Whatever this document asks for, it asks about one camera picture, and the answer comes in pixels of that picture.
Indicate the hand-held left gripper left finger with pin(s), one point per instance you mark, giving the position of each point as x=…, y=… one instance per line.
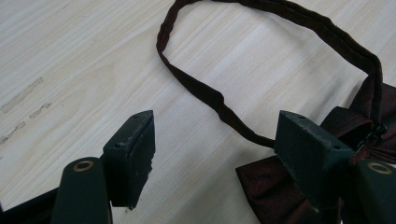
x=130, y=161

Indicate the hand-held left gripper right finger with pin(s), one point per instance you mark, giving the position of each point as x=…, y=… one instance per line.
x=308, y=155

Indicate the plain dark red bow tie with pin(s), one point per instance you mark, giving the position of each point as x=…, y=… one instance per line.
x=202, y=90

